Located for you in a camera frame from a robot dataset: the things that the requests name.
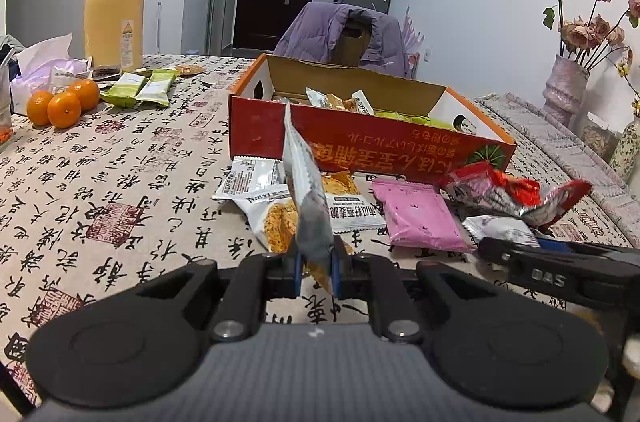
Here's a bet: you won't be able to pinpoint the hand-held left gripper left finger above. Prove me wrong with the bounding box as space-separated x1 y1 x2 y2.
97 247 305 344

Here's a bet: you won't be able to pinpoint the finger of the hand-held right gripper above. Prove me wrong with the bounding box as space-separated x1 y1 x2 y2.
477 236 551 273
537 238 640 255

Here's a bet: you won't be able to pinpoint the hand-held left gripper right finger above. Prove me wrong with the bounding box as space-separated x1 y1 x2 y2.
330 236 521 344

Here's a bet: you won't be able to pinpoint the silver white snack packet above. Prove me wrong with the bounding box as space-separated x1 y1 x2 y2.
462 215 542 251

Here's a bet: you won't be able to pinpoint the grey packet with gold edge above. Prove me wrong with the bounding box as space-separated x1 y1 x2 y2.
281 102 337 295

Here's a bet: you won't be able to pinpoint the orange cardboard box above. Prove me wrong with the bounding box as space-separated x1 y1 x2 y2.
228 54 517 184

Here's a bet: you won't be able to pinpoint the red snack bag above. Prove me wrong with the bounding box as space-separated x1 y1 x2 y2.
440 162 594 233

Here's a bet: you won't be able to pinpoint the pink snack packet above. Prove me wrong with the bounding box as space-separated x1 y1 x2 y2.
371 179 477 253

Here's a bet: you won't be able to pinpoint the grey quilted mat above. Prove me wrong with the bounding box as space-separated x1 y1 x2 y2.
475 92 640 249

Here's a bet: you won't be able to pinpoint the floral patterned vase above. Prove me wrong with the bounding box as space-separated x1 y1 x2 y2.
607 112 640 183

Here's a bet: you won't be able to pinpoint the small white snack packet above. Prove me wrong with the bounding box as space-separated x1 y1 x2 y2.
212 156 287 202

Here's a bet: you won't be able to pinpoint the glass jar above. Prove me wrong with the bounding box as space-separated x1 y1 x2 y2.
580 112 623 164

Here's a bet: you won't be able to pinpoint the pink vase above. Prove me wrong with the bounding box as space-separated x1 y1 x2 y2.
542 54 591 129

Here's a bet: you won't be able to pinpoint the gold snack packet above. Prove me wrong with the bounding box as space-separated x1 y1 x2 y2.
327 95 358 113

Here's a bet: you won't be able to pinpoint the white dark label packet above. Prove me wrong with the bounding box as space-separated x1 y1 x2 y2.
350 90 377 116

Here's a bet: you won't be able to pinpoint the dried pink flowers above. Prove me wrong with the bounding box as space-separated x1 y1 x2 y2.
539 0 640 70

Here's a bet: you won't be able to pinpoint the pink paper decoration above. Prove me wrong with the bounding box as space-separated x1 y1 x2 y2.
400 5 427 79

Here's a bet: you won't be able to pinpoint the brown wooden chair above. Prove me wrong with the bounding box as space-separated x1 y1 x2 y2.
330 18 373 68

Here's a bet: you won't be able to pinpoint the green white sachet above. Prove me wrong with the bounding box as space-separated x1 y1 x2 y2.
100 72 147 109
135 69 181 107

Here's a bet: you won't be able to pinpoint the purple jacket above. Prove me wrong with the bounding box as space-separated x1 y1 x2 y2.
274 1 412 78

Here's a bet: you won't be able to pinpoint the orange mandarin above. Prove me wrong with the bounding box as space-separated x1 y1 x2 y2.
47 91 82 129
26 90 55 126
67 78 101 111

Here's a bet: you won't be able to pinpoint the yellow thermos bottle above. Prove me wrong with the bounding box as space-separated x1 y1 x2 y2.
84 0 146 73

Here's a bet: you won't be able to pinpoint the white plastic bag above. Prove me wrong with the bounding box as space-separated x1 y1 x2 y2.
10 33 94 103

